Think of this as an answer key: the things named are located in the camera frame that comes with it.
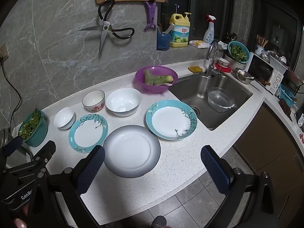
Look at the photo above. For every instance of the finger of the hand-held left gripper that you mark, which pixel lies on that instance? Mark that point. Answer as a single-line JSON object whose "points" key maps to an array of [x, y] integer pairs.
{"points": [[44, 152], [11, 144]]}

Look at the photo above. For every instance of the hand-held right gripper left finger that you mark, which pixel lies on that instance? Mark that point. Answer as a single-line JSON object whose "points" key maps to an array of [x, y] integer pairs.
{"points": [[91, 168]]}

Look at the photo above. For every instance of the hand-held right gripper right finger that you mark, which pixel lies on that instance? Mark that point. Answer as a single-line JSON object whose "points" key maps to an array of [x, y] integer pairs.
{"points": [[216, 168]]}

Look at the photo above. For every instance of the small teal floral plate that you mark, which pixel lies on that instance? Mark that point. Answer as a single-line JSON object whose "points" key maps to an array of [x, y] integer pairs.
{"points": [[88, 133]]}

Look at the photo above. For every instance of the small white bowl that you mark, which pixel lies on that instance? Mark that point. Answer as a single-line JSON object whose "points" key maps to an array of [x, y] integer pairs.
{"points": [[64, 118]]}

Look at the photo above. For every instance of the white plate with dark rim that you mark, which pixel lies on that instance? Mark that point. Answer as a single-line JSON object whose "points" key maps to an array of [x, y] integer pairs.
{"points": [[131, 150]]}

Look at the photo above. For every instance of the large teal floral plate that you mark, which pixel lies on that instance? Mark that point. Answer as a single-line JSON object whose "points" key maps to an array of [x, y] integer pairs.
{"points": [[171, 119]]}

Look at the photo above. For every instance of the silver metal pan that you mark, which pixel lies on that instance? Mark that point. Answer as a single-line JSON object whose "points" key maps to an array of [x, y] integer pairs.
{"points": [[123, 102]]}

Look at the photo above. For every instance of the person's left hand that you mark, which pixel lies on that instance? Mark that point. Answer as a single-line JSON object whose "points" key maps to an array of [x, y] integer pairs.
{"points": [[20, 222]]}

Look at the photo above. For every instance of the steel pot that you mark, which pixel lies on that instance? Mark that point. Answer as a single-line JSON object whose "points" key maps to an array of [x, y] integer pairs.
{"points": [[19, 155]]}

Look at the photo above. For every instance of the teal colander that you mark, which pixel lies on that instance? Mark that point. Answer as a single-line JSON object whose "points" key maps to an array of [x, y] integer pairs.
{"points": [[247, 55], [38, 135]]}

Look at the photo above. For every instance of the leafy greens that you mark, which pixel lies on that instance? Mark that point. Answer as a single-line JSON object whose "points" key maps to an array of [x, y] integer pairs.
{"points": [[238, 52], [29, 124]]}

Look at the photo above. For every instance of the brown cabinet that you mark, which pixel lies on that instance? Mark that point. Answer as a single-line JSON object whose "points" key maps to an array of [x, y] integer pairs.
{"points": [[266, 135]]}

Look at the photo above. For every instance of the white ceramic bowl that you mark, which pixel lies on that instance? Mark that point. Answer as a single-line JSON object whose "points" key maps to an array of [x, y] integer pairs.
{"points": [[93, 101]]}

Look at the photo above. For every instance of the clear glass bowl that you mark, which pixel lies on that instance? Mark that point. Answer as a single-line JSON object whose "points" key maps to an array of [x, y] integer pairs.
{"points": [[219, 99]]}

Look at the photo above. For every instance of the person's shoe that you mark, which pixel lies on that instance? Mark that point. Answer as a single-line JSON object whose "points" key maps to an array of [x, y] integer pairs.
{"points": [[159, 221]]}

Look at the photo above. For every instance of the steel sink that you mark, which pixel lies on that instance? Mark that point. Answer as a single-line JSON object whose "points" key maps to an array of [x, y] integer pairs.
{"points": [[190, 92]]}

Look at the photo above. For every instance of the white spoon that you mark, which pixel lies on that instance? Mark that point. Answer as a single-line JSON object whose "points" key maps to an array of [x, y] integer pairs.
{"points": [[167, 84]]}

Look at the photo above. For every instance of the red silicone mat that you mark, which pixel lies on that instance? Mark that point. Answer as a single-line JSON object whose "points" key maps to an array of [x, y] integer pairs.
{"points": [[225, 70]]}

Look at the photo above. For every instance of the purple plastic basin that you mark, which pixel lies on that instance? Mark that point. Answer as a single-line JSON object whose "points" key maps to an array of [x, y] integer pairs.
{"points": [[142, 83]]}

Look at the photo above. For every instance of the blue plastic basket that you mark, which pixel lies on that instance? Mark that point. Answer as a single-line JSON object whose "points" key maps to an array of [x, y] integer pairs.
{"points": [[287, 96]]}

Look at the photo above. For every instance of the yellow sponge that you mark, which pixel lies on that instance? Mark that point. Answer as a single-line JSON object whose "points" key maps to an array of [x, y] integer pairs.
{"points": [[195, 69]]}

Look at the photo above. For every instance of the small patterned bowl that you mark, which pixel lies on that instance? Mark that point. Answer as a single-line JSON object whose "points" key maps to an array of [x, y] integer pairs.
{"points": [[223, 62]]}

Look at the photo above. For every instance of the chrome faucet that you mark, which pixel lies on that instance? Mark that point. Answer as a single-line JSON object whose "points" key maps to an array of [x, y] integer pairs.
{"points": [[211, 61]]}

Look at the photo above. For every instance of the white microwave oven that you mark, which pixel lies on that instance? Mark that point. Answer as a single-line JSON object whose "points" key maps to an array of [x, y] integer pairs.
{"points": [[266, 72]]}

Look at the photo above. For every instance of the green celtuce stem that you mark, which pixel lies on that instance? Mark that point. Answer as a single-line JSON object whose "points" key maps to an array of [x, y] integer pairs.
{"points": [[154, 79]]}

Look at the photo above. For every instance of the white packet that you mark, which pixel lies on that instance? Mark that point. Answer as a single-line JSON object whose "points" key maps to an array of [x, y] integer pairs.
{"points": [[198, 44]]}

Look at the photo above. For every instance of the chopstick holder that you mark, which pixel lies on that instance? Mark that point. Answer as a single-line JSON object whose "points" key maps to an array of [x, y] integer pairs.
{"points": [[260, 48]]}

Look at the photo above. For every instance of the blue utensil cup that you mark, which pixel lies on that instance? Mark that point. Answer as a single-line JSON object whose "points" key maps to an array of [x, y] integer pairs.
{"points": [[163, 42]]}

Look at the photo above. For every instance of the white spray bottle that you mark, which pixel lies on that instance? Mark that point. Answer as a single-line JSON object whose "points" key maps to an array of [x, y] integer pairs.
{"points": [[210, 32]]}

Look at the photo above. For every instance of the yellow dish soap bottle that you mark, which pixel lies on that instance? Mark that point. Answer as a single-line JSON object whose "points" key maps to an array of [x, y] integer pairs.
{"points": [[180, 32]]}

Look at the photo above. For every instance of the purple peeler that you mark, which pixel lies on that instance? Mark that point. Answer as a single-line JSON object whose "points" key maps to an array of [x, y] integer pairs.
{"points": [[151, 11]]}

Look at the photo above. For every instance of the dark window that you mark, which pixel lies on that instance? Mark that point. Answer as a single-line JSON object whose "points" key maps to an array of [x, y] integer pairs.
{"points": [[209, 0]]}

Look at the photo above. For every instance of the wall socket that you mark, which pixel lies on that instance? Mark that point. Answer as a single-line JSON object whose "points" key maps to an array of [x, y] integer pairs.
{"points": [[3, 52]]}

